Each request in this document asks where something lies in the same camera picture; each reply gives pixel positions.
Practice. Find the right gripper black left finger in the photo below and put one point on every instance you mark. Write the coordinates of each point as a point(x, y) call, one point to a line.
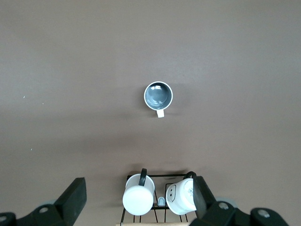
point(73, 197)

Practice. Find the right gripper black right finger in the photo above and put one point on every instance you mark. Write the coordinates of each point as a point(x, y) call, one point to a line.
point(202, 200)

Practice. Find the white mug grey inside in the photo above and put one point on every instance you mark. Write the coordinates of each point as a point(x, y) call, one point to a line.
point(158, 95)

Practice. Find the face print white mug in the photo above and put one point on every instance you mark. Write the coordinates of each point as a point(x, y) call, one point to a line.
point(181, 200)

